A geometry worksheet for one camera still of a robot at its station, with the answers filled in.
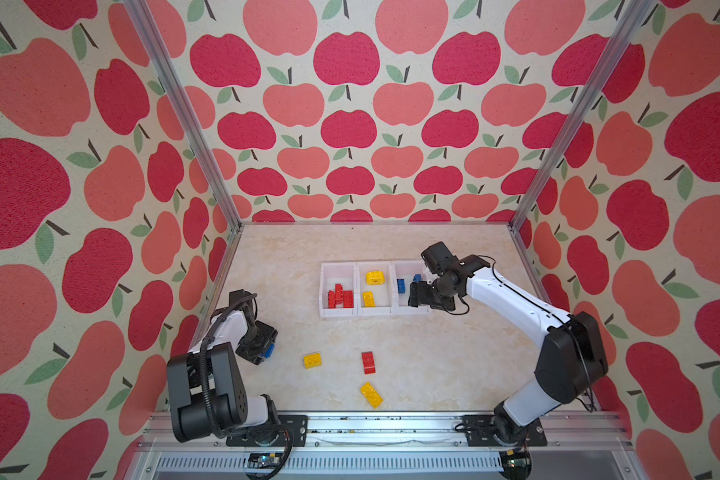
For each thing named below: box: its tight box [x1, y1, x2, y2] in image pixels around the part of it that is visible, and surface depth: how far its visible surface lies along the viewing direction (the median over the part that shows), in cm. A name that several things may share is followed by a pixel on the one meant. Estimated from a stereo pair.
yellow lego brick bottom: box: [360, 382, 384, 409], surface depth 82 cm
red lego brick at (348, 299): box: [343, 290, 355, 308], surface depth 97 cm
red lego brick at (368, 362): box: [361, 351, 377, 375], surface depth 86 cm
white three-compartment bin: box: [318, 260, 430, 318], surface depth 100 cm
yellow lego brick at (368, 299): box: [362, 291, 376, 308], surface depth 100 cm
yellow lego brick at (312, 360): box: [303, 352, 322, 369], surface depth 88 cm
